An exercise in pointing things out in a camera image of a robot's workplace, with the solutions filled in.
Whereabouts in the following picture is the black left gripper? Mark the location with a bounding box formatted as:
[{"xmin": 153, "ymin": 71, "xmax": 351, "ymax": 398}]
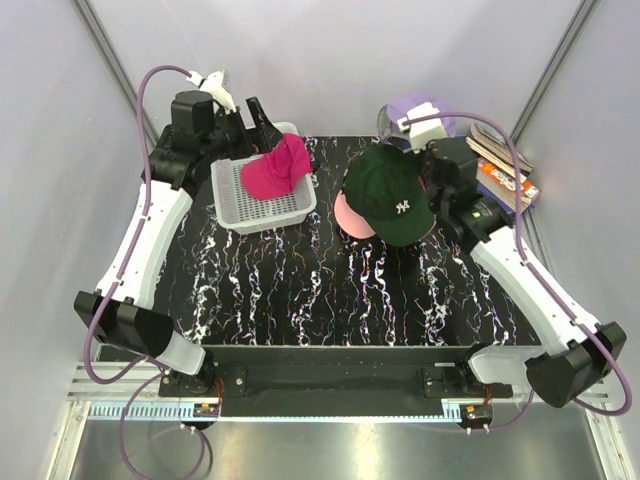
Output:
[{"xmin": 201, "ymin": 96, "xmax": 282, "ymax": 163}]

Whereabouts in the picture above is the dark green cap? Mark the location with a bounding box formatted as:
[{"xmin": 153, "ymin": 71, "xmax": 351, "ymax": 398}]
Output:
[{"xmin": 342, "ymin": 143, "xmax": 432, "ymax": 247}]

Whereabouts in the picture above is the lavender baseball cap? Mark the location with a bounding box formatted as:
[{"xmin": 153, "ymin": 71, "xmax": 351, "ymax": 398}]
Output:
[{"xmin": 377, "ymin": 93, "xmax": 446, "ymax": 151}]

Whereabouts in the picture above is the light pink baseball cap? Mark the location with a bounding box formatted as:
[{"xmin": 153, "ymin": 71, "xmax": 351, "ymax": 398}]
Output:
[{"xmin": 334, "ymin": 190, "xmax": 375, "ymax": 240}]

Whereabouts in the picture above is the beige baseball cap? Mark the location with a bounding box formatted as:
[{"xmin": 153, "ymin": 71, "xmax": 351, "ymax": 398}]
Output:
[{"xmin": 421, "ymin": 212, "xmax": 437, "ymax": 238}]

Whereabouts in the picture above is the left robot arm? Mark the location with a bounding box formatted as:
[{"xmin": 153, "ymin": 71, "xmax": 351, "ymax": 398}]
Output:
[{"xmin": 74, "ymin": 90, "xmax": 283, "ymax": 396}]

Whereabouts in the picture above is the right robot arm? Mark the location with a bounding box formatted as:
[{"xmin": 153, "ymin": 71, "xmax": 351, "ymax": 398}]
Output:
[{"xmin": 417, "ymin": 137, "xmax": 627, "ymax": 408}]

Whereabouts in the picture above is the tan paperback book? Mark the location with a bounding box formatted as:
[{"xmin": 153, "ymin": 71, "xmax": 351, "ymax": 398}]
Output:
[{"xmin": 466, "ymin": 123, "xmax": 515, "ymax": 176}]

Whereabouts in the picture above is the orange paperback book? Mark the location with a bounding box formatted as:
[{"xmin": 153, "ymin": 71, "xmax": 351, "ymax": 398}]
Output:
[{"xmin": 476, "ymin": 158, "xmax": 540, "ymax": 215}]

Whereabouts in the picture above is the white plastic basket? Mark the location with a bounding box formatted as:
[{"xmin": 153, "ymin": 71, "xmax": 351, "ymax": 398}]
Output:
[{"xmin": 211, "ymin": 122, "xmax": 317, "ymax": 235}]

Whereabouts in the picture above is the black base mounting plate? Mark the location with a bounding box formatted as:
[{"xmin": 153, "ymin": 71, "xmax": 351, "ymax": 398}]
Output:
[{"xmin": 159, "ymin": 345, "xmax": 513, "ymax": 422}]

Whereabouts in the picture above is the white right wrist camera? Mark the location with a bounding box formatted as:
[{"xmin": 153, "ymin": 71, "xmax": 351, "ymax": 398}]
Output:
[{"xmin": 396, "ymin": 102, "xmax": 448, "ymax": 152}]

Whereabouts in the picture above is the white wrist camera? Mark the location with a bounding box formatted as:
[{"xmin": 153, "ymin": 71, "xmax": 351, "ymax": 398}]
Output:
[
  {"xmin": 396, "ymin": 102, "xmax": 448, "ymax": 152},
  {"xmin": 186, "ymin": 70, "xmax": 237, "ymax": 113}
]

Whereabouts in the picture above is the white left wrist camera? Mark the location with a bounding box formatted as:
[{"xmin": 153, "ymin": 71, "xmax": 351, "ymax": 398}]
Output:
[{"xmin": 186, "ymin": 70, "xmax": 237, "ymax": 113}]

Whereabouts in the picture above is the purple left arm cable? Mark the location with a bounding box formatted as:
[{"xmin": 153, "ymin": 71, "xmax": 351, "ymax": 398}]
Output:
[{"xmin": 83, "ymin": 65, "xmax": 194, "ymax": 385}]

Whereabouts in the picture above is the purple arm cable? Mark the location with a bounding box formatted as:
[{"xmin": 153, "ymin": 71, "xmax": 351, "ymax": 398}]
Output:
[
  {"xmin": 404, "ymin": 112, "xmax": 634, "ymax": 415},
  {"xmin": 83, "ymin": 65, "xmax": 194, "ymax": 385}
]

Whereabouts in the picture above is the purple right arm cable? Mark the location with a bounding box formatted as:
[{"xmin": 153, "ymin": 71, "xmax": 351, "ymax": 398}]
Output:
[{"xmin": 404, "ymin": 112, "xmax": 634, "ymax": 415}]

